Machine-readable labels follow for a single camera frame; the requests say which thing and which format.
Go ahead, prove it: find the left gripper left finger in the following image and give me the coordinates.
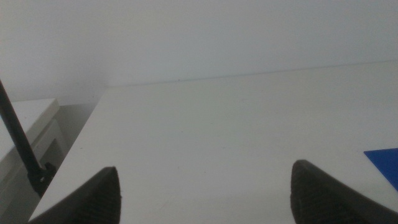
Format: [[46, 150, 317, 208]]
[[27, 166, 122, 224]]

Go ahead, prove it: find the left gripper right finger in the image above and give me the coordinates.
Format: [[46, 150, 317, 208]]
[[290, 159, 398, 224]]

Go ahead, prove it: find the blue rectangular mat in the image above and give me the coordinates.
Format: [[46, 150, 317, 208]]
[[363, 147, 398, 192]]

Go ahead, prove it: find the black pole with clamp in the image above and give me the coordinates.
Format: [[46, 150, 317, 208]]
[[0, 79, 57, 197]]

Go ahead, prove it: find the white side cabinet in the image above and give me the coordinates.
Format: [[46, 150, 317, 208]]
[[0, 98, 68, 224]]

